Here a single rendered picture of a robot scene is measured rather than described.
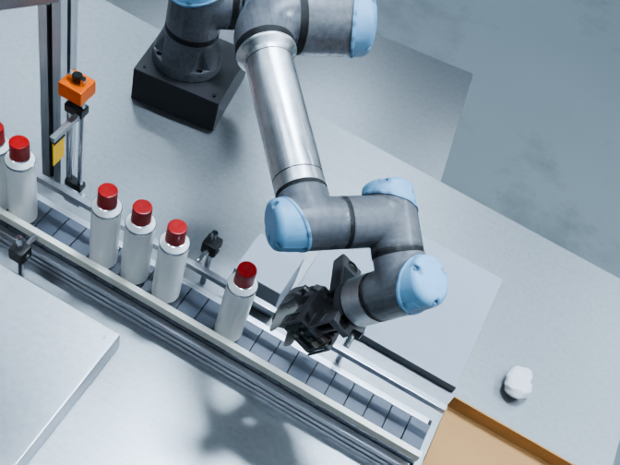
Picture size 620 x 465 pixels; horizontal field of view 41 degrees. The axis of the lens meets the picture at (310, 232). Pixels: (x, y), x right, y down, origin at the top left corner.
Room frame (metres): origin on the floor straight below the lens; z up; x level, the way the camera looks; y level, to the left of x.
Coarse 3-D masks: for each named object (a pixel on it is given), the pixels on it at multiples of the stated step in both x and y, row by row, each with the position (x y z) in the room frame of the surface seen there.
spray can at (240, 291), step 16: (240, 272) 0.76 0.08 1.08; (256, 272) 0.77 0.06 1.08; (240, 288) 0.76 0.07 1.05; (256, 288) 0.77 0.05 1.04; (224, 304) 0.75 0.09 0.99; (240, 304) 0.75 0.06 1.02; (224, 320) 0.75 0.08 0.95; (240, 320) 0.75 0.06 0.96; (224, 336) 0.75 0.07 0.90; (240, 336) 0.77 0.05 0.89
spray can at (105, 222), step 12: (108, 192) 0.81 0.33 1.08; (96, 204) 0.81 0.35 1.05; (108, 204) 0.80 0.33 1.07; (120, 204) 0.83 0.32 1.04; (96, 216) 0.79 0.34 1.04; (108, 216) 0.80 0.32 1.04; (120, 216) 0.82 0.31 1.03; (96, 228) 0.79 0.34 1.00; (108, 228) 0.80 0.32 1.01; (96, 240) 0.79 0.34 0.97; (108, 240) 0.80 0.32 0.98; (96, 252) 0.79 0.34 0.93; (108, 252) 0.80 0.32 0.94; (108, 264) 0.80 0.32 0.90
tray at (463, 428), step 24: (456, 408) 0.82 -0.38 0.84; (456, 432) 0.78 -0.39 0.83; (480, 432) 0.80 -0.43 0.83; (504, 432) 0.81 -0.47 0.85; (432, 456) 0.72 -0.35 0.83; (456, 456) 0.73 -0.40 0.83; (480, 456) 0.75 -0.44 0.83; (504, 456) 0.77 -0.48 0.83; (528, 456) 0.79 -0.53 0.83; (552, 456) 0.79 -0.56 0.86
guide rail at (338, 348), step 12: (48, 180) 0.88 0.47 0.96; (60, 192) 0.87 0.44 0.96; (72, 192) 0.87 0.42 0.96; (84, 204) 0.86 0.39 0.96; (120, 228) 0.85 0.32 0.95; (156, 240) 0.84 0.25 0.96; (192, 264) 0.83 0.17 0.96; (204, 276) 0.82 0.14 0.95; (216, 276) 0.82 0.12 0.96; (336, 348) 0.77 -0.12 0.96; (360, 360) 0.77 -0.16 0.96; (372, 372) 0.76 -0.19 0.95; (384, 372) 0.76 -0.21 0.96; (396, 384) 0.75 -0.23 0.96; (408, 384) 0.76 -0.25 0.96; (420, 396) 0.75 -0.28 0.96; (444, 408) 0.74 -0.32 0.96
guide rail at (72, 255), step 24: (0, 216) 0.81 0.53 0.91; (48, 240) 0.79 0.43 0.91; (96, 264) 0.78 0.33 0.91; (120, 288) 0.76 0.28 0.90; (168, 312) 0.75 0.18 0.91; (216, 336) 0.74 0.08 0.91; (288, 384) 0.71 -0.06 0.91; (336, 408) 0.69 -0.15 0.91; (384, 432) 0.68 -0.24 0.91; (408, 456) 0.67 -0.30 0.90
